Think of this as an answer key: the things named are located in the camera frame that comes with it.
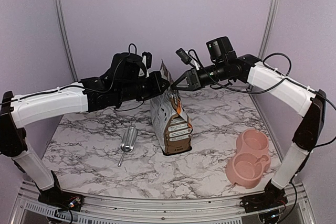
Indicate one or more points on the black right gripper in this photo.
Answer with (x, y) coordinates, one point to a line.
(194, 82)

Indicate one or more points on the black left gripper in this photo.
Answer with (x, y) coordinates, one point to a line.
(157, 88)

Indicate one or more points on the brown white dog food bag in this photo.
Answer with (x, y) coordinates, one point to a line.
(171, 123)

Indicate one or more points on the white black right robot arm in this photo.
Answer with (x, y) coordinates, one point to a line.
(307, 102)

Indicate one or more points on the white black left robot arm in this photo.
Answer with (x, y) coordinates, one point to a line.
(128, 78)

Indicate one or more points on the pink double pet bowl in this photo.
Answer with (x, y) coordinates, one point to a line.
(251, 160)

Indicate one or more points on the silver metal scoop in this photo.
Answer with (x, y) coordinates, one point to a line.
(128, 142)

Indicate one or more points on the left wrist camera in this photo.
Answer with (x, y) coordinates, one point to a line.
(147, 62)

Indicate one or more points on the right aluminium frame post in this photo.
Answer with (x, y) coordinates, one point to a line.
(270, 21)

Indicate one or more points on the aluminium frame post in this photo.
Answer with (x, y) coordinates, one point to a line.
(65, 39)
(270, 21)

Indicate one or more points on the left aluminium frame post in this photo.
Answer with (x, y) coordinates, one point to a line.
(65, 39)

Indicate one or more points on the front aluminium frame rail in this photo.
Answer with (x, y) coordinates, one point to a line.
(105, 209)

